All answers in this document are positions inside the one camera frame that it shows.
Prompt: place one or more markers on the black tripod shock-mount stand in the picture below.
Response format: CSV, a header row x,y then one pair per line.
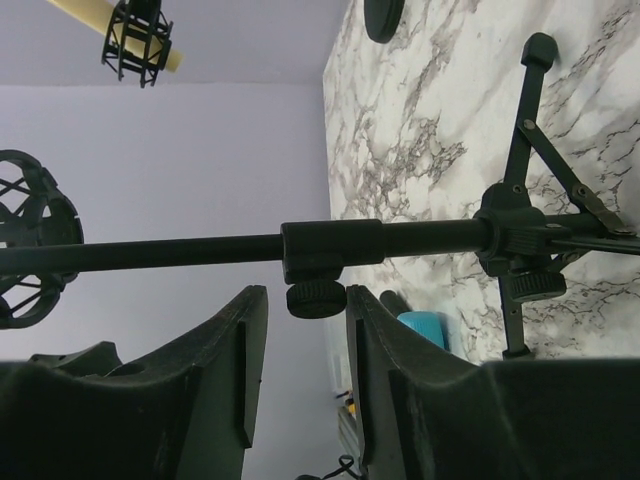
x,y
530,226

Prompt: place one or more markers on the yellow black utility knife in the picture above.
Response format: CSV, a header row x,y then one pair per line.
x,y
348,402

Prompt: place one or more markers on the blue microphone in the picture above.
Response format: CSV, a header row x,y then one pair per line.
x,y
428,325

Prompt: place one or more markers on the black T-handle tool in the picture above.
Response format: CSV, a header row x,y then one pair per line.
x,y
394,303

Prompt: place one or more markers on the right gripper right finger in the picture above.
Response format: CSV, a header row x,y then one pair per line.
x,y
423,413

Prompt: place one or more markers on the black stand with shock mount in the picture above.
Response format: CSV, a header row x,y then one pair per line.
x,y
381,19

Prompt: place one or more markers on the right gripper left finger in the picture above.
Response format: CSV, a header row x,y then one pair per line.
x,y
187,410

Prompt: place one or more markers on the cream microphone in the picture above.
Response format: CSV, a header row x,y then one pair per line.
x,y
136,34

